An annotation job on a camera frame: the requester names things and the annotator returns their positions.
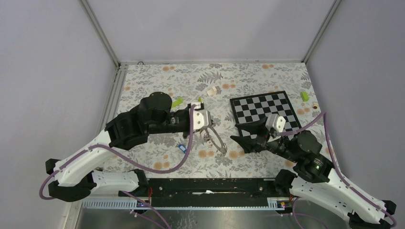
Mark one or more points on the green curved block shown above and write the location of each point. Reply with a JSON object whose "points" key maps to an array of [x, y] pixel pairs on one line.
{"points": [[177, 102]]}

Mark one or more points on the cream toy block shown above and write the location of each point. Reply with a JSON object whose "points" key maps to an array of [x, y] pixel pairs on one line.
{"points": [[212, 91]]}

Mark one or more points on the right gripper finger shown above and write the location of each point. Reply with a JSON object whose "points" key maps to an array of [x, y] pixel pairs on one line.
{"points": [[248, 144], [252, 128]]}

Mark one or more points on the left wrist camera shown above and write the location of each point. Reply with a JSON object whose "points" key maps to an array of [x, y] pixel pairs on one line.
{"points": [[201, 117]]}

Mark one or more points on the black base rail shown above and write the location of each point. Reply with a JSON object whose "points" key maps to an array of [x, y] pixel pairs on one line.
{"points": [[210, 192]]}

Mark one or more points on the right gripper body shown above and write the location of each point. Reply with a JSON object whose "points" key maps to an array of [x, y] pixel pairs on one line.
{"points": [[279, 147]]}

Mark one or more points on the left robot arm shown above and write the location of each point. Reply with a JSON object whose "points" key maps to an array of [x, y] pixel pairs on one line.
{"points": [[76, 177]]}

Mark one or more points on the large silver keyring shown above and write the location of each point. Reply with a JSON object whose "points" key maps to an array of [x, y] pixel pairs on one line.
{"points": [[211, 136]]}

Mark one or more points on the black white chessboard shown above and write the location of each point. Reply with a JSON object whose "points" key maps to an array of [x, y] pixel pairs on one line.
{"points": [[256, 107]]}

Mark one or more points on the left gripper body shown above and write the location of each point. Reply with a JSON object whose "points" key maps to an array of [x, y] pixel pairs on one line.
{"points": [[177, 122]]}

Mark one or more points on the blue key tag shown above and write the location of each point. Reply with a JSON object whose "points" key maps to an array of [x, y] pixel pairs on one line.
{"points": [[183, 148]]}

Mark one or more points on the small green block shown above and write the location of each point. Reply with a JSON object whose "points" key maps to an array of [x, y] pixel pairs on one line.
{"points": [[304, 96]]}

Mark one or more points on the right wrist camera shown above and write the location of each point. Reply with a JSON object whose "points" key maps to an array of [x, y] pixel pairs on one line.
{"points": [[276, 122]]}

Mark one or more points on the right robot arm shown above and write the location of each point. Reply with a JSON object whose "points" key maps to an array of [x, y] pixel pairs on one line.
{"points": [[315, 177]]}

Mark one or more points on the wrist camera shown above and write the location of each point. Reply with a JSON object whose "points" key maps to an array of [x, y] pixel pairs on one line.
{"points": [[201, 117], [276, 122]]}

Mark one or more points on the floral table mat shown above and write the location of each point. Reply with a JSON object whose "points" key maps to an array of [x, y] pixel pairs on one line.
{"points": [[191, 82]]}

